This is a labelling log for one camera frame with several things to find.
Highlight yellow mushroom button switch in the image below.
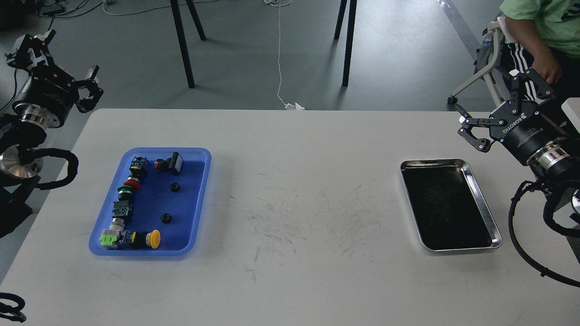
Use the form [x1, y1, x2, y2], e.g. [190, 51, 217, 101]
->
[117, 230, 161, 249]

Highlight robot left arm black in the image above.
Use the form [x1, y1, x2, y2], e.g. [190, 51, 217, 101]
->
[0, 29, 104, 236]

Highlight black table leg left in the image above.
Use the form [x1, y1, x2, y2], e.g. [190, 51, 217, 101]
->
[169, 0, 207, 89]

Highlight black floor cable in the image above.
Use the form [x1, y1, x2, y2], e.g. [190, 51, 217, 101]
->
[0, 0, 105, 111]

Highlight person in green shirt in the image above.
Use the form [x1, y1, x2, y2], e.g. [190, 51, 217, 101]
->
[499, 0, 580, 113]

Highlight blue plastic tray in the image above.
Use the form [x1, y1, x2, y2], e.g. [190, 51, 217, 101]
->
[88, 147, 211, 257]

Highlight black table leg right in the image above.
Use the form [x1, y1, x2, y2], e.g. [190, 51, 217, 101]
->
[333, 0, 358, 87]

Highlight green button switch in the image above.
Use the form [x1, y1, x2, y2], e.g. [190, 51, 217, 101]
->
[111, 185, 137, 227]

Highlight black table leg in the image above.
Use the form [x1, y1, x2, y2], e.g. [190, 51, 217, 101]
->
[169, 0, 207, 89]
[333, 0, 358, 87]

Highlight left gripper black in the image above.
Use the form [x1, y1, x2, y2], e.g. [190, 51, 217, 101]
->
[5, 29, 104, 129]

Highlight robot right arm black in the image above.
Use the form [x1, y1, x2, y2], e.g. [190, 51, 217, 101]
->
[447, 68, 579, 287]

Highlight white office chair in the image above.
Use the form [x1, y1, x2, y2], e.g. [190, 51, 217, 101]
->
[447, 14, 516, 107]

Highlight bright green switch block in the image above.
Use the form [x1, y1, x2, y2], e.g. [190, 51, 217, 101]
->
[99, 229, 122, 250]

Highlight white floor cable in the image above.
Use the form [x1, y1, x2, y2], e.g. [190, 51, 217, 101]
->
[264, 0, 305, 111]

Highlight person's hand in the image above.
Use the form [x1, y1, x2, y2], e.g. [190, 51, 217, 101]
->
[531, 53, 563, 85]

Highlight red mushroom button switch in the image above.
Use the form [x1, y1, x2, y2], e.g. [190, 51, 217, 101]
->
[123, 157, 150, 191]

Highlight black selector switch part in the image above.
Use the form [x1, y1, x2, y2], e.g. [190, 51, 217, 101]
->
[154, 151, 183, 175]

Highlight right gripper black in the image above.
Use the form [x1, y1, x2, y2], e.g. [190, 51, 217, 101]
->
[455, 68, 568, 166]

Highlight steel tray black inside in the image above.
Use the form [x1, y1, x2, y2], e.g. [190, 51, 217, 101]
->
[400, 158, 502, 253]

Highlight small black gear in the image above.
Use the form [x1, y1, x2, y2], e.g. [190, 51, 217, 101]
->
[160, 213, 173, 224]
[169, 183, 181, 192]

